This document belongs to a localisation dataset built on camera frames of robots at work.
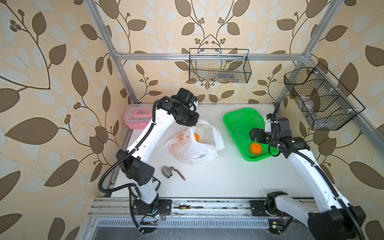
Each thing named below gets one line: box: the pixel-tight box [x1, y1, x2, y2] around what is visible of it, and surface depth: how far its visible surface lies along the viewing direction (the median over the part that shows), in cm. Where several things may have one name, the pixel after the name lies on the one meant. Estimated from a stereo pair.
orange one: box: [250, 142, 263, 155], surface depth 92 cm
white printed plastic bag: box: [165, 119, 225, 165], surface depth 75 cm
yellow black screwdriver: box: [173, 205, 204, 210], surface depth 77 cm
